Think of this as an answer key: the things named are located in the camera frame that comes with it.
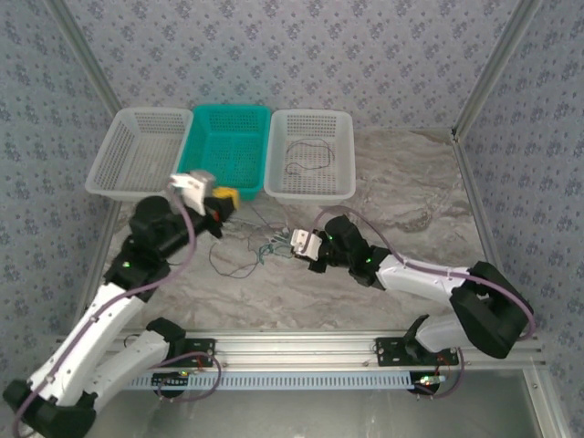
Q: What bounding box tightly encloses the thin purple cable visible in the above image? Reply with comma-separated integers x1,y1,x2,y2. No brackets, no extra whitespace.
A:
207,204,284,279
284,139,338,177

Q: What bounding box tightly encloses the teal perforated plastic basket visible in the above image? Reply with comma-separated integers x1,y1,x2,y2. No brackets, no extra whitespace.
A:
175,103,271,203

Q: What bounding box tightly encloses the white perforated plastic basket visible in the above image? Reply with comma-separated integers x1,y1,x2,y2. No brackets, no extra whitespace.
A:
263,108,358,207
85,107,195,204

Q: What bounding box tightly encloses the steel sheet panel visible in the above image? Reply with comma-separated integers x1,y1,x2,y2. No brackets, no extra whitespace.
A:
90,387,548,438

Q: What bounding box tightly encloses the small black controller board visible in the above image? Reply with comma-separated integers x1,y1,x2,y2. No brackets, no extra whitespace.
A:
412,372,447,394
151,371,191,390

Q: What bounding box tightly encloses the mauve right arm cable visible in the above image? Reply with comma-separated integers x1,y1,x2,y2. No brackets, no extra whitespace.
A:
312,205,537,401

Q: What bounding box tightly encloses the mauve arm cable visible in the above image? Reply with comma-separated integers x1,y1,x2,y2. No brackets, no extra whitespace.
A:
11,180,224,434
312,205,537,401

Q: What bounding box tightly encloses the mauve left arm cable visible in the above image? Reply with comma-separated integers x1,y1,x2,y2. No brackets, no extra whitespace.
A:
11,180,224,434

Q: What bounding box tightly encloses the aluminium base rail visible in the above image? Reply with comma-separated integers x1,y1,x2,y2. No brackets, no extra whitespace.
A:
49,330,547,371

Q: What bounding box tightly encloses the slotted white cable duct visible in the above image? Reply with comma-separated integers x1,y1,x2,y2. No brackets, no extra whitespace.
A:
121,371,414,392

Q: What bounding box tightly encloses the aluminium table edge rail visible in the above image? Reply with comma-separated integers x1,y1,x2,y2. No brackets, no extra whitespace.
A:
451,131,521,332

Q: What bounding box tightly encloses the aluminium frame post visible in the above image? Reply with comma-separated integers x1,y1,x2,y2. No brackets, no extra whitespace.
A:
450,0,544,138
47,0,120,118

